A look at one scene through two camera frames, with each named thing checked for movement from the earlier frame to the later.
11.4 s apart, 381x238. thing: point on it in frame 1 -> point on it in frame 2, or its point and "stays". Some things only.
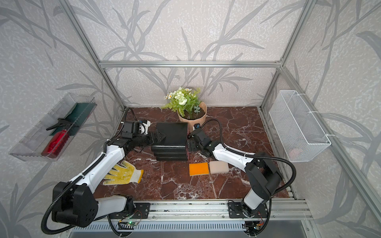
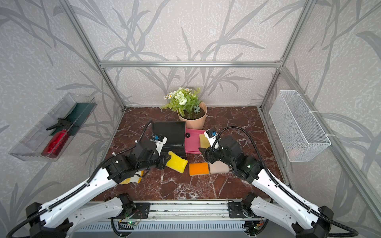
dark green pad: [79, 114] stays
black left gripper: [154, 140] -> [163, 160]
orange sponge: [198, 169] stays
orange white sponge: [219, 166] stays
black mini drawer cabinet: [174, 147] stays
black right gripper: [190, 143] -> [208, 153]
